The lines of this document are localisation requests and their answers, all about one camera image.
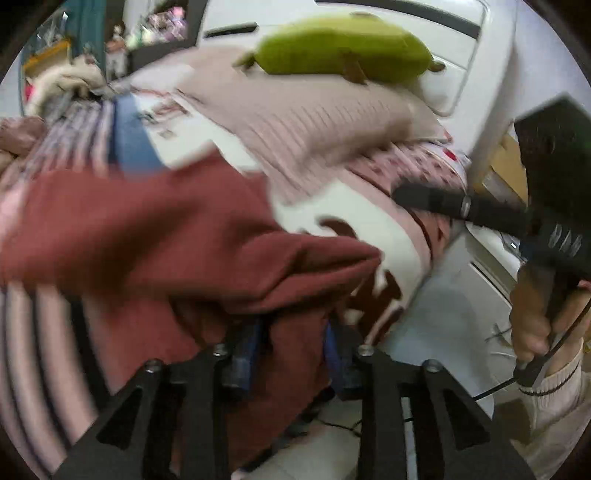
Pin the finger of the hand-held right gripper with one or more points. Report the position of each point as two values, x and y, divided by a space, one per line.
443 201

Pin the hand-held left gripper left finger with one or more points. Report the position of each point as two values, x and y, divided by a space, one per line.
244 355

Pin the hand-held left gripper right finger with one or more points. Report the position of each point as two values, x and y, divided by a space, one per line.
339 364

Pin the red garment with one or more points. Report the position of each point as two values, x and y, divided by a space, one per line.
161 230

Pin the person's right forearm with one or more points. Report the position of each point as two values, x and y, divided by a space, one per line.
554 415

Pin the person's right hand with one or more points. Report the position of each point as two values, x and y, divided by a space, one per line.
531 314

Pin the brown cardboard box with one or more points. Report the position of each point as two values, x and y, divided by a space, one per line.
503 161

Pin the striped bed sheet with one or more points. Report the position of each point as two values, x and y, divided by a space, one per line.
369 207

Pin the white bed headboard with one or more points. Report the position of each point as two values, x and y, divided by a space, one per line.
480 69

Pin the pink pillow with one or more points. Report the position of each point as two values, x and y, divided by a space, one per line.
300 124

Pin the green avocado plush toy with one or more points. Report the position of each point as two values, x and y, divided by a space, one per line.
341 46

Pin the dark grey bookshelf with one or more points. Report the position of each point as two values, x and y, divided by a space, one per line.
184 18

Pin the beige blanket heap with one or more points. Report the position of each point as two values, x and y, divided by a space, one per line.
60 78

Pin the yellow shelf unit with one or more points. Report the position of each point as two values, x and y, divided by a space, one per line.
46 53

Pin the teal curtain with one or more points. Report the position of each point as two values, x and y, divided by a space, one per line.
90 18

